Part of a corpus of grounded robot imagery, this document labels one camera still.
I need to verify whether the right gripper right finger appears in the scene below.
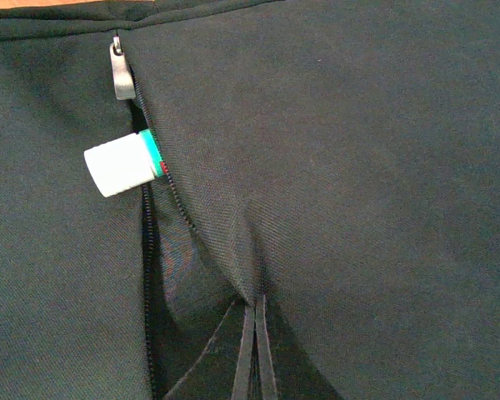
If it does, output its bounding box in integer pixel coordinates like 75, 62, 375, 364
255, 294, 278, 400

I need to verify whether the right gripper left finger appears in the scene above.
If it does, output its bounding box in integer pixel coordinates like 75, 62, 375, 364
231, 306, 256, 400

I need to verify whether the black student backpack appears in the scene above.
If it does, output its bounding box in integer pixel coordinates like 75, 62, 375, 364
0, 1, 500, 399

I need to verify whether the white glue stick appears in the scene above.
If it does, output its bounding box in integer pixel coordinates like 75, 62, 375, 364
83, 129, 165, 198

